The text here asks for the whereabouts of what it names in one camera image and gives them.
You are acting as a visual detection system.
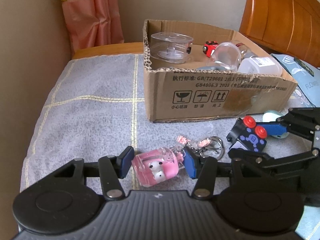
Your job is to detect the dark blue red-wheeled toy block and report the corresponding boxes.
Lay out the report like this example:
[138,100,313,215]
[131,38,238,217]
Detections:
[226,115,267,152]

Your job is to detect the light blue floral pillow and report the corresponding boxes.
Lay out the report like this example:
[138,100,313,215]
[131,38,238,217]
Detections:
[271,54,319,107]

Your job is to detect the clear plastic round container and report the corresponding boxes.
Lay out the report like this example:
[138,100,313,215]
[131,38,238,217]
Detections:
[149,32,193,64]

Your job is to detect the grey checkered blanket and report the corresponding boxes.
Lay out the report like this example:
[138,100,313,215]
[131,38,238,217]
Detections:
[19,53,320,240]

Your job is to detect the clear plastic cup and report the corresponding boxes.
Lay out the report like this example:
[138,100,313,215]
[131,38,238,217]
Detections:
[212,42,241,72]

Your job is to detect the mint green white round object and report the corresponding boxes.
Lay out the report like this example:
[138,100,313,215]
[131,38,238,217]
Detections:
[261,110,289,139]

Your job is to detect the pink transparent earbud case keychain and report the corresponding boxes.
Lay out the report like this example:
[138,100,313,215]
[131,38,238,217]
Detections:
[132,135,225,187]

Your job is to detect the wooden bedside table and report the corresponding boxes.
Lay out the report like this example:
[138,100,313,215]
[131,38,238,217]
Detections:
[72,42,143,60]

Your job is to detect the pink gold curtain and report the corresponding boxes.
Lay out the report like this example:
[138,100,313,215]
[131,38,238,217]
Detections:
[61,0,124,52]

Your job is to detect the orange wooden headboard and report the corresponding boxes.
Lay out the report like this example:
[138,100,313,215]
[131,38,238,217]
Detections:
[239,0,319,67]

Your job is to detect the white plastic bottle with label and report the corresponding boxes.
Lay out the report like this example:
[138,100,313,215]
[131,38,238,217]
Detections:
[238,57,283,76]

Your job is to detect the glass jar with gold contents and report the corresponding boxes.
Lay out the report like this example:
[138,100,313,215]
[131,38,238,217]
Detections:
[231,40,257,60]

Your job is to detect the red black toy car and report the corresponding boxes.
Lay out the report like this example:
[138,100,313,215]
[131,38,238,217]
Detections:
[202,41,219,58]

